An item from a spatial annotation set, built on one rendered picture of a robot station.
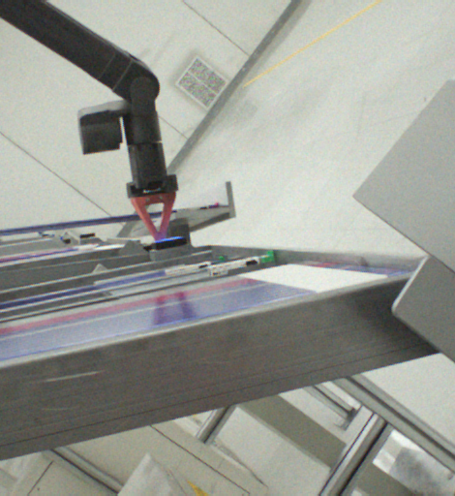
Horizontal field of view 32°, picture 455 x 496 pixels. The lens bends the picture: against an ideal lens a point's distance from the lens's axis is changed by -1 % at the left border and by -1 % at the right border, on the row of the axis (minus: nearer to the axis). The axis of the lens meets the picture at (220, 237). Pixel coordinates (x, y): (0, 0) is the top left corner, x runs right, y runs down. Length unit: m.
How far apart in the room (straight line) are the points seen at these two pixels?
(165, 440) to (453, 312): 1.57
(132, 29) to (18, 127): 1.64
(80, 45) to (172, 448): 1.20
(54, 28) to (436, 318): 0.79
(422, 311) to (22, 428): 0.28
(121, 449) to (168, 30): 7.33
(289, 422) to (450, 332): 1.05
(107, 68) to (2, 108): 7.53
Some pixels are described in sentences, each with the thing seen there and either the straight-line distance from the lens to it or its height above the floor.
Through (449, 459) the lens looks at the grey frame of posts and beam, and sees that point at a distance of 1.49.
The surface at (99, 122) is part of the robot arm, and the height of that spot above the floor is 0.99.
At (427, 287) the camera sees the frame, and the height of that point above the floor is 0.75.
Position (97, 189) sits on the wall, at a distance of 8.67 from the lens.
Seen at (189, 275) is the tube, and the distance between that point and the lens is 0.92.
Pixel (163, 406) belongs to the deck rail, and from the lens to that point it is 0.55.
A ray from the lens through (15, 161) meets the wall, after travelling 8.65.
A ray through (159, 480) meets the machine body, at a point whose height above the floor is 0.62.
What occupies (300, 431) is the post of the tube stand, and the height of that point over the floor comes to 0.32.
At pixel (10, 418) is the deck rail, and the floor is 0.92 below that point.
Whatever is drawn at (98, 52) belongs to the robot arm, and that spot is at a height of 1.05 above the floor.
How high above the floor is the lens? 0.99
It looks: 12 degrees down
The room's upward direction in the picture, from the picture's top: 53 degrees counter-clockwise
